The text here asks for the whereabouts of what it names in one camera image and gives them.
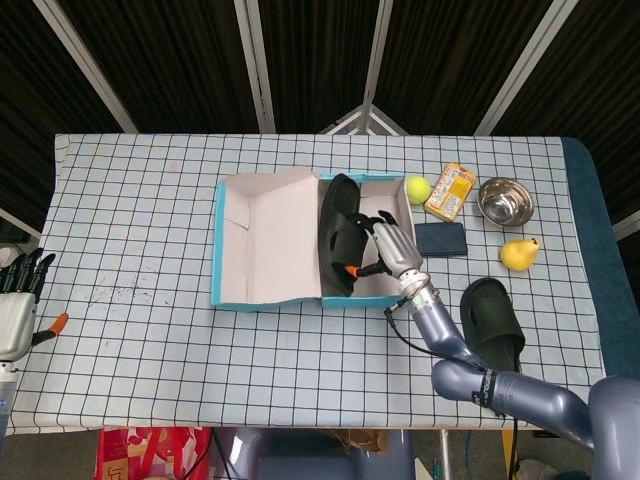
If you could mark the yellow snack packet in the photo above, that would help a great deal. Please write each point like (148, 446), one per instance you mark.
(450, 192)

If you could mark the yellow-green tennis ball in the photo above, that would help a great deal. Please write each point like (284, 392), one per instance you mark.
(417, 189)

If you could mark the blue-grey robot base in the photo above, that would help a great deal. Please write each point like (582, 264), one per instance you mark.
(300, 460)

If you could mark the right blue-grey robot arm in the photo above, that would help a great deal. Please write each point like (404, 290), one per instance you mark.
(530, 395)

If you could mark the white metal screen foot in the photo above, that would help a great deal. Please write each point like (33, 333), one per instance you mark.
(367, 117)

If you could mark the dark pleated backdrop curtain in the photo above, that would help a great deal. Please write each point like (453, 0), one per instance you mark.
(175, 50)

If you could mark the stainless steel bowl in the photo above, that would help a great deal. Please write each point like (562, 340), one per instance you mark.
(505, 202)

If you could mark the brown paper bag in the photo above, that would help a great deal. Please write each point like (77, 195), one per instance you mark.
(362, 439)

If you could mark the light blue cardboard shoe box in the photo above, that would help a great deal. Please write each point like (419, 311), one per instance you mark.
(280, 240)

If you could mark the white metal frame bar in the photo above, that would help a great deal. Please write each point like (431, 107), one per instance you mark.
(20, 222)
(627, 226)

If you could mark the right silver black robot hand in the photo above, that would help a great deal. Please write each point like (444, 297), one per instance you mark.
(397, 250)

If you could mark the red patterned bag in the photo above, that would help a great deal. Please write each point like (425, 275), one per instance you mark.
(150, 455)

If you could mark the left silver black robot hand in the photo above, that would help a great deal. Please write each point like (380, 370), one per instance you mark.
(15, 320)

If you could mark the yellow pear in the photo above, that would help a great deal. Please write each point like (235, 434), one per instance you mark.
(519, 255)

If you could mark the dark blue table pad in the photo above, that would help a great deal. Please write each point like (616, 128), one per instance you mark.
(600, 250)

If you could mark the metal table leg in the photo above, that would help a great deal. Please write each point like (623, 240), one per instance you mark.
(444, 455)

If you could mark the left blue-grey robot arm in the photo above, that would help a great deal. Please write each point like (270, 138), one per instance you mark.
(5, 395)

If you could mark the white black checked tablecloth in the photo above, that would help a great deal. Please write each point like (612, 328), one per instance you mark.
(150, 350)

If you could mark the white screen frame post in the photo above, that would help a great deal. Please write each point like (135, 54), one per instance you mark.
(376, 60)
(85, 65)
(256, 65)
(525, 65)

